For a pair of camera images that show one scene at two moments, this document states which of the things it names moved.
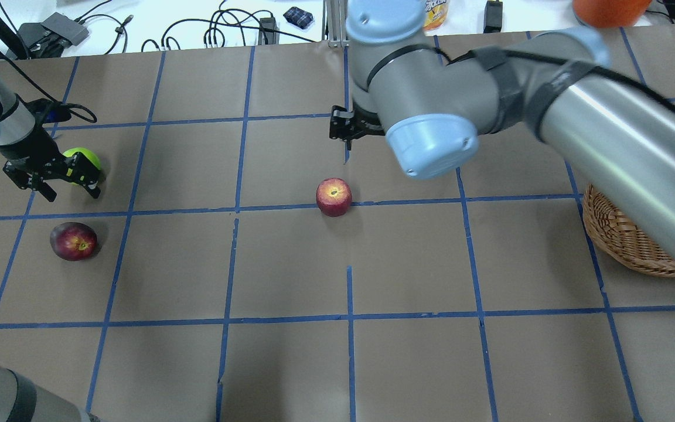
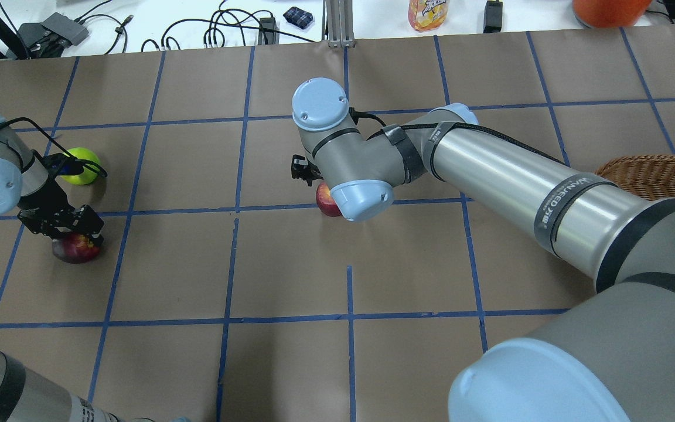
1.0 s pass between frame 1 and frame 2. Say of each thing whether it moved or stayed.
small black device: stayed
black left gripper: moved
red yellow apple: stayed
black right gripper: moved
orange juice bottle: stayed
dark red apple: stayed
